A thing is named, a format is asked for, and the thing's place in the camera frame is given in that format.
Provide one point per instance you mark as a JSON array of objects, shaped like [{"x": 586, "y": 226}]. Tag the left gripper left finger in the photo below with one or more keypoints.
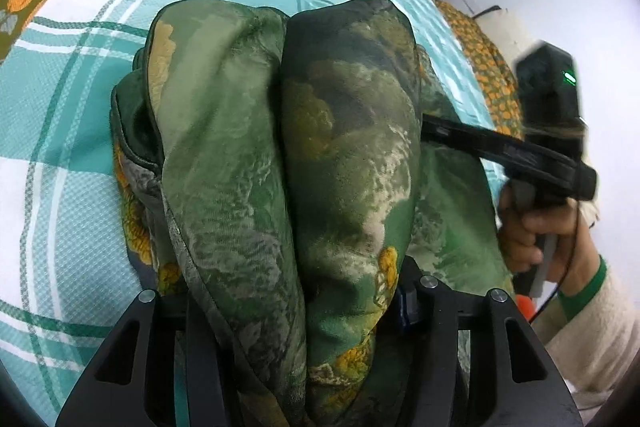
[{"x": 130, "y": 381}]

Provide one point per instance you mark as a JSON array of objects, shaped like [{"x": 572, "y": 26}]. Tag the teal plaid bed sheet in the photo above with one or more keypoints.
[{"x": 65, "y": 276}]

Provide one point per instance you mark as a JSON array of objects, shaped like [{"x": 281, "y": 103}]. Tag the orange fluffy garment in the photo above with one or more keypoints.
[{"x": 526, "y": 305}]

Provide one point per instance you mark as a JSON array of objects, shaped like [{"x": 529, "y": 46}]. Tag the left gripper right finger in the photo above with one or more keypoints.
[{"x": 473, "y": 360}]

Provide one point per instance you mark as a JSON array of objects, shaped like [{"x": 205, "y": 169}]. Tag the green landscape print jacket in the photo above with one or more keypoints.
[{"x": 271, "y": 167}]

